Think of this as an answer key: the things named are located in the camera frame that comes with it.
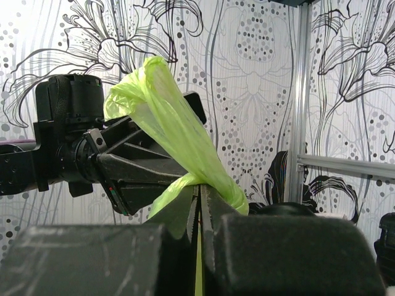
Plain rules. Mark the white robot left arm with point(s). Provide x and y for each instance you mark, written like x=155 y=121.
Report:
x=74 y=143

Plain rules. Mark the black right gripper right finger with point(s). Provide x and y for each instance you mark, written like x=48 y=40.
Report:
x=285 y=251

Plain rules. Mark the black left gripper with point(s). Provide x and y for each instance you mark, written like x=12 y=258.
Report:
x=129 y=184

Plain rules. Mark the green plastic trash bag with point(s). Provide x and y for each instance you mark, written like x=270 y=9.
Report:
x=151 y=97

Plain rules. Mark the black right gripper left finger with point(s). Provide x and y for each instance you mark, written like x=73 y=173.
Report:
x=157 y=257

